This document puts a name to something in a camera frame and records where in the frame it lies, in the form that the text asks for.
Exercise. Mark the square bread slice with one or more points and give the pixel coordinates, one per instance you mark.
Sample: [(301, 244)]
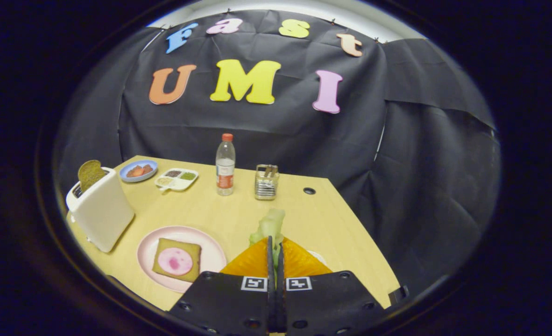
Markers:
[(164, 270)]

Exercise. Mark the glass utensil holder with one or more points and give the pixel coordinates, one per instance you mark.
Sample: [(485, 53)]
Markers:
[(266, 186)]

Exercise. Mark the clear plastic water bottle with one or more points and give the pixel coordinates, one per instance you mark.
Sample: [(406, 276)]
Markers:
[(225, 172)]

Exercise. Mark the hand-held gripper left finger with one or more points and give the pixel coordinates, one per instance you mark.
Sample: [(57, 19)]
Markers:
[(224, 298)]

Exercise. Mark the blue plate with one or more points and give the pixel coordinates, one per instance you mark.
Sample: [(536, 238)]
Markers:
[(124, 175)]

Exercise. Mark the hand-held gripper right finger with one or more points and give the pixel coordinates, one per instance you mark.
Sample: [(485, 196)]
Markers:
[(327, 298)]

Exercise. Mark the pink plate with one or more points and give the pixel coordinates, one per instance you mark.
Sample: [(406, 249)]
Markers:
[(210, 256)]

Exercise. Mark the brown and orange toy food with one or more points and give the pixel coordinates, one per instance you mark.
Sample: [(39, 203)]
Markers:
[(138, 171)]

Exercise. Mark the pink ham slice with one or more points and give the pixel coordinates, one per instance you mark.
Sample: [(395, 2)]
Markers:
[(175, 261)]

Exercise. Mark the white compartment tray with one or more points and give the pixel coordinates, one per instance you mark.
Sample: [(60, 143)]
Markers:
[(177, 183)]

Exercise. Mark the brown toast slice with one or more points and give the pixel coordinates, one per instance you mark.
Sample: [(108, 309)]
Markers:
[(90, 173)]

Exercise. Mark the small white dish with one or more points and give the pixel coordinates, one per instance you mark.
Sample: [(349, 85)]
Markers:
[(319, 258)]

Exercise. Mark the green lettuce leaf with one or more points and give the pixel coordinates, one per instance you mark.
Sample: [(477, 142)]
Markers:
[(271, 224)]

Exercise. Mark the white toaster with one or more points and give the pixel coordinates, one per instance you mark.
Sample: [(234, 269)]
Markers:
[(103, 214)]

